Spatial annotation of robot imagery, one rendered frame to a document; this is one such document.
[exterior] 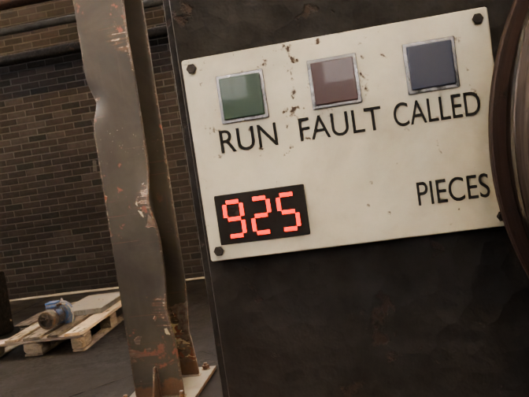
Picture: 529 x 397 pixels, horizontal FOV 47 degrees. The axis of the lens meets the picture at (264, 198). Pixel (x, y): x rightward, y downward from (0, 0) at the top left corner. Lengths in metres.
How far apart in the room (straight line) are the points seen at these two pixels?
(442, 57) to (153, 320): 2.80
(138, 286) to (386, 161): 2.74
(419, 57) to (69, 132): 6.82
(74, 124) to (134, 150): 4.13
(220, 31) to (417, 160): 0.21
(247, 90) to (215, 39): 0.06
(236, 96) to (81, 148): 6.68
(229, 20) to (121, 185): 2.63
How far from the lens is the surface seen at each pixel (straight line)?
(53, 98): 7.36
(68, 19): 6.84
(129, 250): 3.18
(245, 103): 0.53
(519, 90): 0.40
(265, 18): 0.56
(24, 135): 7.52
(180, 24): 0.57
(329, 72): 0.52
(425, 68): 0.52
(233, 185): 0.53
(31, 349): 4.88
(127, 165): 3.14
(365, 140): 0.52
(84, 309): 5.24
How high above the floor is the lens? 1.14
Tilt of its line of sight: 3 degrees down
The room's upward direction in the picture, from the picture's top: 8 degrees counter-clockwise
